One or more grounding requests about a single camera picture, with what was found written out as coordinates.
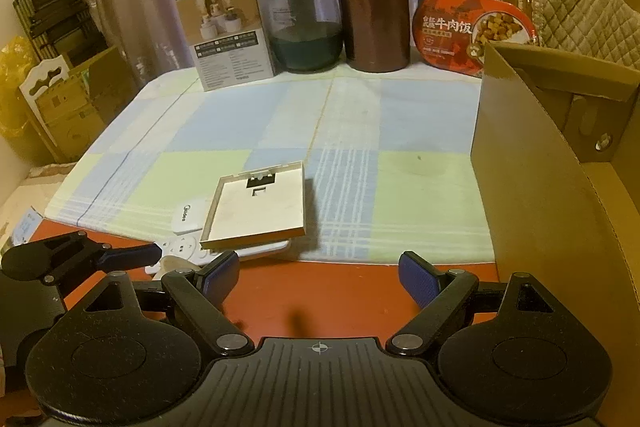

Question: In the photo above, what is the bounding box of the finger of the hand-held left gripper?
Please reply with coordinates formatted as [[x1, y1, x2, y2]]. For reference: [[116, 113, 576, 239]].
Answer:
[[97, 243, 164, 274]]

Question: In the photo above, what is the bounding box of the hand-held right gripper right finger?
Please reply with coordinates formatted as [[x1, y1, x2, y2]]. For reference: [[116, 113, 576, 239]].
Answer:
[[386, 252, 583, 356]]

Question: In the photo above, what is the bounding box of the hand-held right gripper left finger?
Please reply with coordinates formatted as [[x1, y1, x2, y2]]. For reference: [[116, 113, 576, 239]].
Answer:
[[60, 251, 255, 356]]

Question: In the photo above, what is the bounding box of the white remote with round buttons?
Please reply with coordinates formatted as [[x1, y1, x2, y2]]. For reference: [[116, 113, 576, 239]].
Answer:
[[144, 234, 292, 276]]

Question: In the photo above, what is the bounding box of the beige square switch plate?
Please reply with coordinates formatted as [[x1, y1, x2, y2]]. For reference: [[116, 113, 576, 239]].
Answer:
[[199, 160, 307, 252]]

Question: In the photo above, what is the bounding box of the brown cardboard box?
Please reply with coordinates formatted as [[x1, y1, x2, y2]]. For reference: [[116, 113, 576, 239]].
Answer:
[[470, 42, 640, 427]]

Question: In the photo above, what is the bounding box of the booklet on floor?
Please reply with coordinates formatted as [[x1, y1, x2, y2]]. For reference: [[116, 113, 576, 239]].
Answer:
[[9, 207, 42, 254]]

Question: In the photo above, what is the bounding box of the red printed mat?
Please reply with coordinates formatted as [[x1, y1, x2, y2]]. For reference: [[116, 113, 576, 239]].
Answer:
[[30, 219, 501, 340]]

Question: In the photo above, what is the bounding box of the printed cardboard carton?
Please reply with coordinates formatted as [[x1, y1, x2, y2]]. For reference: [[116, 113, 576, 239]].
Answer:
[[20, 72, 109, 164]]

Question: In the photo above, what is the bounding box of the checkered tablecloth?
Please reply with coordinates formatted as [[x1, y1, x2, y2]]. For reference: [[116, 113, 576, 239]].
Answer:
[[44, 62, 501, 264]]

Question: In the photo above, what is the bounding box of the brown cardboard carton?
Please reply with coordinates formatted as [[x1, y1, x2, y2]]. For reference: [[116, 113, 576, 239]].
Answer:
[[65, 46, 139, 144]]

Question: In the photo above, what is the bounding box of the yellow plastic bag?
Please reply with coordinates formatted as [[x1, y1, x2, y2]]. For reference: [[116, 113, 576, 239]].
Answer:
[[0, 36, 39, 140]]

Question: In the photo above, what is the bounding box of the white carved wooden panel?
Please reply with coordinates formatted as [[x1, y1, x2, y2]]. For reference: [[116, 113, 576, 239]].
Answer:
[[19, 55, 71, 96]]

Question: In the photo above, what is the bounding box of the white product box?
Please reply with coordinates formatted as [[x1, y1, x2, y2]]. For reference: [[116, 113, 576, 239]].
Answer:
[[175, 0, 275, 92]]

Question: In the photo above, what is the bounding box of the red instant meal bowl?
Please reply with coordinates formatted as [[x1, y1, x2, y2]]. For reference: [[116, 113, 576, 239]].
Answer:
[[411, 0, 542, 80]]

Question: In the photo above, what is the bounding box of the black step ladder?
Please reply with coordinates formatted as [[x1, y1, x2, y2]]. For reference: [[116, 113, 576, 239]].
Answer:
[[12, 0, 104, 58]]

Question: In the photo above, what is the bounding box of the green glass jar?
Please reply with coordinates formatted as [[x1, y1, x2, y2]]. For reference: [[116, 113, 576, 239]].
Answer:
[[265, 0, 344, 74]]

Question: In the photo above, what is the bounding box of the brown metal canister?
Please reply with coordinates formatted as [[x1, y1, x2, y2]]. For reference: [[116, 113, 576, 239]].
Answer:
[[333, 0, 411, 73]]

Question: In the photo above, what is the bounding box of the quilted beige chair cover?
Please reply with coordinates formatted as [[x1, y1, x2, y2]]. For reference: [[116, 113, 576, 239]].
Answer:
[[517, 0, 640, 70]]

